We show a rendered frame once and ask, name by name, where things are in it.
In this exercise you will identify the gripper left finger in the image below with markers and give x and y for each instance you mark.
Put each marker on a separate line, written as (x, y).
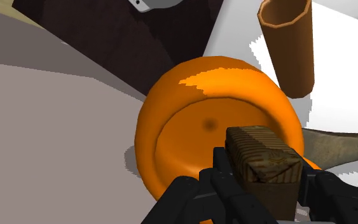
(194, 201)

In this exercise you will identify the brown tall cup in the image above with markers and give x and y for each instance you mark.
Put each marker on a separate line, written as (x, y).
(290, 52)

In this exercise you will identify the brown striped wooden block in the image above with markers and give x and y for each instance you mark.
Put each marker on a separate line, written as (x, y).
(265, 155)

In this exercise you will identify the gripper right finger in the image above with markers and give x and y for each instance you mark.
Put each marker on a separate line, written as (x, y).
(336, 201)

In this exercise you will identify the orange bowl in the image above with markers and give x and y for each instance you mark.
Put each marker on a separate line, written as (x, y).
(185, 133)

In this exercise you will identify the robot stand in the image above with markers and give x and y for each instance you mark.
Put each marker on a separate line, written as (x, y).
(119, 40)

